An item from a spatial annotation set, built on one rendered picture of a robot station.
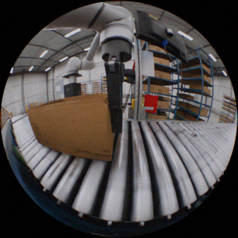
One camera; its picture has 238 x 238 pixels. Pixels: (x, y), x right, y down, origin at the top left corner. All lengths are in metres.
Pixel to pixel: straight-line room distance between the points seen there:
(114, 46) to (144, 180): 0.31
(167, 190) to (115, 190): 0.12
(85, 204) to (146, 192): 0.13
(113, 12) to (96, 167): 0.40
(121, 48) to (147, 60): 0.40
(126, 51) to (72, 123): 0.20
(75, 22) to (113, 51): 0.14
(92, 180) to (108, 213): 0.09
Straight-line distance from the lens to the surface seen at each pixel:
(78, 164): 0.24
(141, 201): 0.19
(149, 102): 0.53
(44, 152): 0.38
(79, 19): 0.23
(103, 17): 0.24
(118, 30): 0.20
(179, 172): 0.26
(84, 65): 1.06
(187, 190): 0.25
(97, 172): 0.21
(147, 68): 0.54
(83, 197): 0.20
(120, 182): 0.19
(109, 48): 0.18
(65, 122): 0.19
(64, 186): 0.23
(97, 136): 0.17
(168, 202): 0.21
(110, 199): 0.18
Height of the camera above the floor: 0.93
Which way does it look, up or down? 22 degrees down
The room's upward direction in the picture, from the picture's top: straight up
